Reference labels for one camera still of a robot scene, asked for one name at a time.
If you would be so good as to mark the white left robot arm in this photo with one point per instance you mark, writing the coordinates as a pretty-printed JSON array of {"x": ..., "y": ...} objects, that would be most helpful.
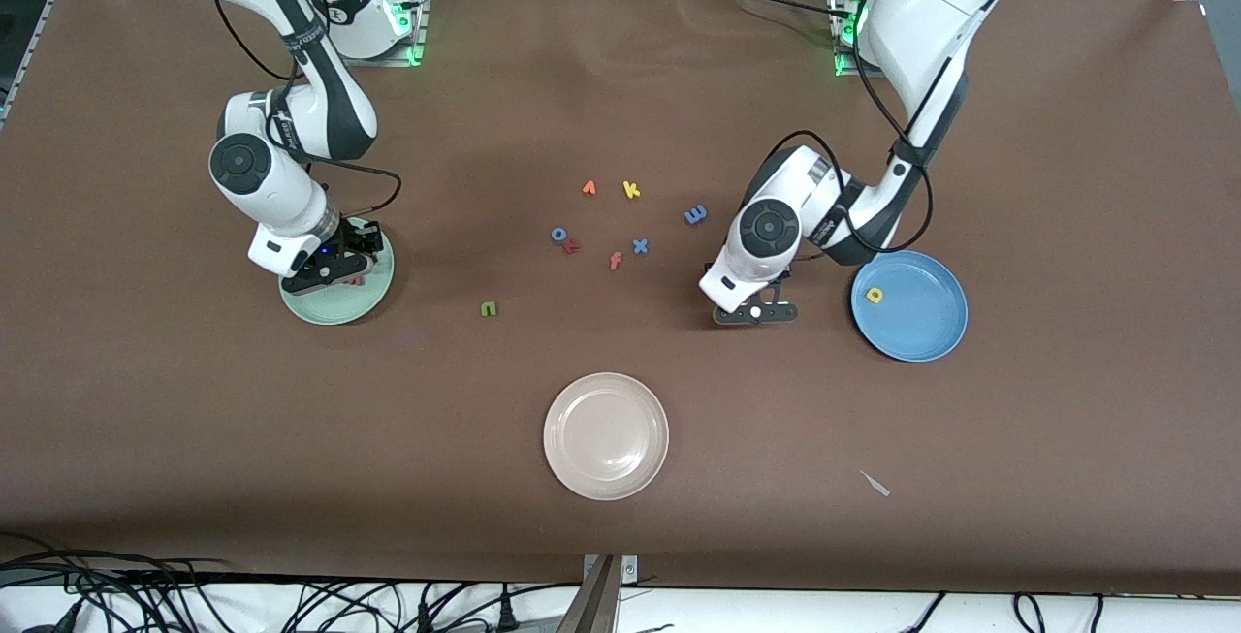
[{"x": 921, "y": 13}]

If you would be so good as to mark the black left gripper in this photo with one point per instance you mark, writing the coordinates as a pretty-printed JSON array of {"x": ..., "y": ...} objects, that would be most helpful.
[{"x": 784, "y": 274}]

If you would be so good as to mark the beige plate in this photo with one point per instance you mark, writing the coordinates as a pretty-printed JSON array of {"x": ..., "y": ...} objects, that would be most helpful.
[{"x": 606, "y": 436}]

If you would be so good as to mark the small white paper scrap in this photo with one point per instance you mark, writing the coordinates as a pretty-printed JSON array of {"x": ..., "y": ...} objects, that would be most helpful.
[{"x": 877, "y": 486}]

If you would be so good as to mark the green plate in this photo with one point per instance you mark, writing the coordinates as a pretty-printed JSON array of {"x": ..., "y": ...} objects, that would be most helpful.
[{"x": 334, "y": 308}]

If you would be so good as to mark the blue foam letter m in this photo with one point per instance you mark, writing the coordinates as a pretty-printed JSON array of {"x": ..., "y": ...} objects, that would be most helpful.
[{"x": 695, "y": 214}]

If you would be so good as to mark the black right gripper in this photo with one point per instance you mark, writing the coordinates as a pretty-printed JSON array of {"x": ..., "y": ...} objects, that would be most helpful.
[{"x": 355, "y": 243}]

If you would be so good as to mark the blue plate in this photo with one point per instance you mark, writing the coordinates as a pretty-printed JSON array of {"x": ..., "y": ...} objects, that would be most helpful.
[{"x": 921, "y": 323}]

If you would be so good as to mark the aluminium table clamp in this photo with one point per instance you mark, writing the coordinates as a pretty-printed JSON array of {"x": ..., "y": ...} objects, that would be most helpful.
[{"x": 630, "y": 570}]

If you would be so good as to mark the black power plug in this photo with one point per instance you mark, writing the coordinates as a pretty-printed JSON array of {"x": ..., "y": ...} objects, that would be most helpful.
[
  {"x": 505, "y": 614},
  {"x": 425, "y": 618}
]

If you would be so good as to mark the brown table cover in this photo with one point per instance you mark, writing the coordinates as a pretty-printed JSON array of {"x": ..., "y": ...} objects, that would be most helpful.
[{"x": 776, "y": 420}]

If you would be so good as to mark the grey metal post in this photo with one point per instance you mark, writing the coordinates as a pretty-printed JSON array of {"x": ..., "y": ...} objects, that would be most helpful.
[{"x": 591, "y": 609}]

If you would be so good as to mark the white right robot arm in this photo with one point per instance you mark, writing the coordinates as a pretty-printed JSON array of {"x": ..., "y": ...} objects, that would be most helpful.
[{"x": 271, "y": 187}]

